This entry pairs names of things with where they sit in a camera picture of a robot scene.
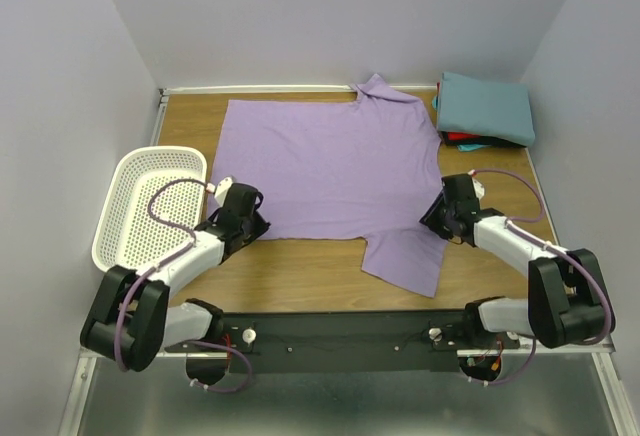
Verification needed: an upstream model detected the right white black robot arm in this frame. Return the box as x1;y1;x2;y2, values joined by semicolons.
420;171;615;349

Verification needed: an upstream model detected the folded teal t shirt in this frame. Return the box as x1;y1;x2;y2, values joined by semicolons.
436;72;535;148

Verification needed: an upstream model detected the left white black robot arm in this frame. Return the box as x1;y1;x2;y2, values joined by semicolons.
80;177;270;372

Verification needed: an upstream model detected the folded turquoise t shirt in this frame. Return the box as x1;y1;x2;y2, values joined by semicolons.
431;96;489;152

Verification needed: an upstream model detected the aluminium extrusion rail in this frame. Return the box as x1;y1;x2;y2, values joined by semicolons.
157;338;616;357

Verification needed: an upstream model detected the white perforated plastic basket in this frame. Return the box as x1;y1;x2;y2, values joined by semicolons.
92;146;207;272

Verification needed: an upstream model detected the purple t shirt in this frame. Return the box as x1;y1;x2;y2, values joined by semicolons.
211;76;446;297

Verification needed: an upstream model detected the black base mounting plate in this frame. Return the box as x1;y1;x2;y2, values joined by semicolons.
164;309;521;375

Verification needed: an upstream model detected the folded red t shirt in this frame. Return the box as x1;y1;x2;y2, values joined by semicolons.
445;132;481;145

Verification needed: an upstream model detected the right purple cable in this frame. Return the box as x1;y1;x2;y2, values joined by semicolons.
469;168;617;342

